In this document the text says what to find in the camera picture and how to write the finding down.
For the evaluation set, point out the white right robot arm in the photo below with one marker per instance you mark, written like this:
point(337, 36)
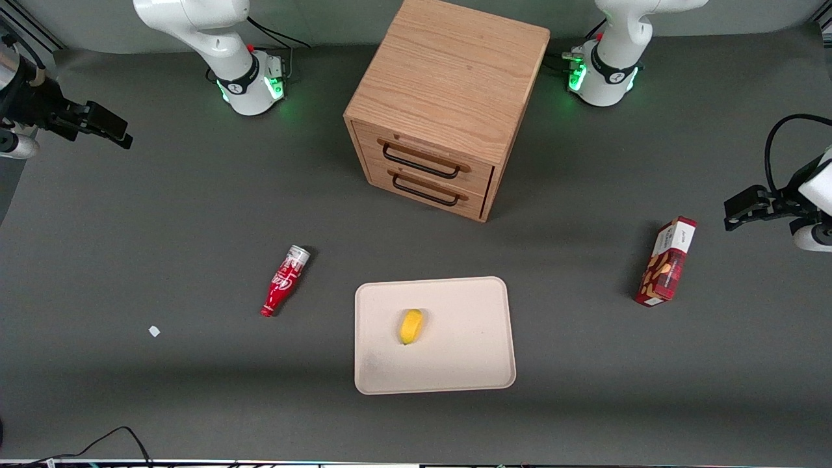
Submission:
point(214, 32)

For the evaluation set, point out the red coke bottle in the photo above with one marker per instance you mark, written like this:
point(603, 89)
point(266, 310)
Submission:
point(285, 281)

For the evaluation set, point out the beige plastic tray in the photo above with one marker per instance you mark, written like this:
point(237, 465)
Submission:
point(461, 338)

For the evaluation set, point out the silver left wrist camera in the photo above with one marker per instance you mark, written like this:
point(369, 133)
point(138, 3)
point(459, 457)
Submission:
point(812, 237)

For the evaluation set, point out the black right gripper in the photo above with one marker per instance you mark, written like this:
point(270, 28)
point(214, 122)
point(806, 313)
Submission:
point(34, 104)

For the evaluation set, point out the red snack box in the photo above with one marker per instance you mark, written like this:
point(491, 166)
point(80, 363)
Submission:
point(666, 263)

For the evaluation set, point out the aluminium frame rail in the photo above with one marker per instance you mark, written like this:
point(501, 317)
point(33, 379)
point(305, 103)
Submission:
point(32, 29)

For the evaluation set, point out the wooden drawer cabinet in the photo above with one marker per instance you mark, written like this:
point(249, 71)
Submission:
point(448, 78)

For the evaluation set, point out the yellow lemon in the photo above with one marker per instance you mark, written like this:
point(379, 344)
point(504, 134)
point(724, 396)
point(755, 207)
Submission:
point(411, 326)

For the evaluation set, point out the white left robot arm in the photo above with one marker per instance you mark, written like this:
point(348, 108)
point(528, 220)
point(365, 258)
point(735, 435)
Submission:
point(617, 39)

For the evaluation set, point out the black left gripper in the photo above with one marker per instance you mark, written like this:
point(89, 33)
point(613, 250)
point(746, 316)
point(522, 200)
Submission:
point(782, 199)

